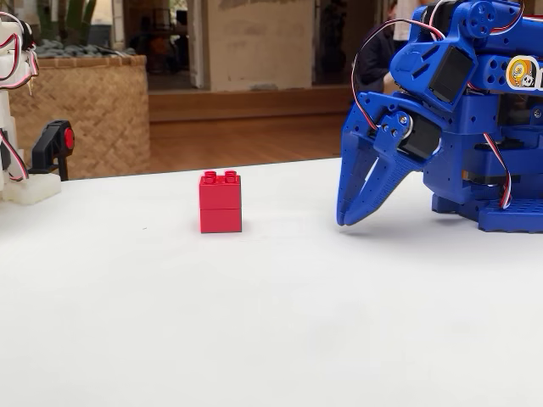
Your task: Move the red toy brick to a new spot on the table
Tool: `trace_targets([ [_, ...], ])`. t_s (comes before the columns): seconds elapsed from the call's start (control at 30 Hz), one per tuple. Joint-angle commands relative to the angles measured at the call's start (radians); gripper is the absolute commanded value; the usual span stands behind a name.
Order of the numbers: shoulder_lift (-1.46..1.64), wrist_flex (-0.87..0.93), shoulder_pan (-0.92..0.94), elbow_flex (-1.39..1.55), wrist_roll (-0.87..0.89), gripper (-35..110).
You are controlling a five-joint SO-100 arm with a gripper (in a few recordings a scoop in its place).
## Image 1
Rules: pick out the grey pebbles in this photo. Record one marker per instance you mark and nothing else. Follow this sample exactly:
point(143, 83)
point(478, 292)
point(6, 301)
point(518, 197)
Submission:
point(80, 50)

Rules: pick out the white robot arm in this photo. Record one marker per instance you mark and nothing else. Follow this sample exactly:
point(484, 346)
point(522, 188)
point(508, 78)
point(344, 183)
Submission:
point(8, 110)

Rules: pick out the woven basket planter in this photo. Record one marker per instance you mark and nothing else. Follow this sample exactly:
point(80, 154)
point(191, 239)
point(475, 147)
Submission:
point(93, 114)

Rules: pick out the green plant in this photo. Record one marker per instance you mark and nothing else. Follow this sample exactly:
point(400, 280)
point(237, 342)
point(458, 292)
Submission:
point(76, 21)

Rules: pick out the black clamp with red knob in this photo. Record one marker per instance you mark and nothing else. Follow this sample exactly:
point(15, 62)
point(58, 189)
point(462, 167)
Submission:
point(51, 144)

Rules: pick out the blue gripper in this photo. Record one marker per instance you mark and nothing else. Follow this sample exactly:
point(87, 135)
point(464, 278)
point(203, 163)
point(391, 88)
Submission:
point(417, 135)

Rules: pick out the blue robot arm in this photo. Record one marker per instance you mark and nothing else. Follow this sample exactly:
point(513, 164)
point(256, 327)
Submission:
point(466, 140)

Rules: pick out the red toy brick stack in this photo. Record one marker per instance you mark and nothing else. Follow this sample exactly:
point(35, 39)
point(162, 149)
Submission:
point(220, 203)

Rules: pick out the person in dark clothes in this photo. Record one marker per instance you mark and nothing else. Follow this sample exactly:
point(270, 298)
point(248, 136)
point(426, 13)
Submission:
point(375, 59)

